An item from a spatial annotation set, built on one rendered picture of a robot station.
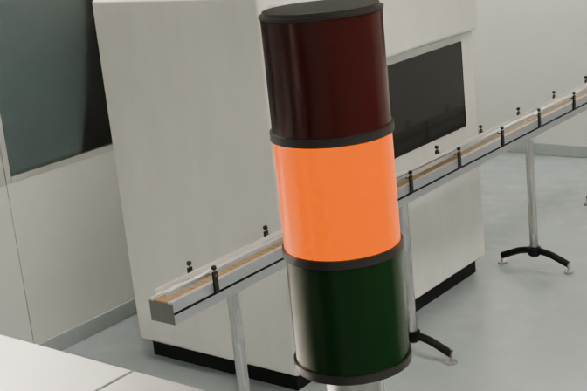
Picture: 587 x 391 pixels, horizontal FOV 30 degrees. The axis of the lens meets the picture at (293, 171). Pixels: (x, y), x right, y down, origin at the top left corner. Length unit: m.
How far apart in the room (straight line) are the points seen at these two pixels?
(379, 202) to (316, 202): 0.03
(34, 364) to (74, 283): 5.62
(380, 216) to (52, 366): 0.38
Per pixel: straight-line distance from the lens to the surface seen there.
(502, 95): 9.57
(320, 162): 0.43
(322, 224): 0.43
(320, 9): 0.43
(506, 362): 5.66
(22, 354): 0.80
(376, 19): 0.43
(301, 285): 0.45
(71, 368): 0.76
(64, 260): 6.32
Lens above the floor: 2.40
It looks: 14 degrees down
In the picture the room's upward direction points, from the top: 6 degrees counter-clockwise
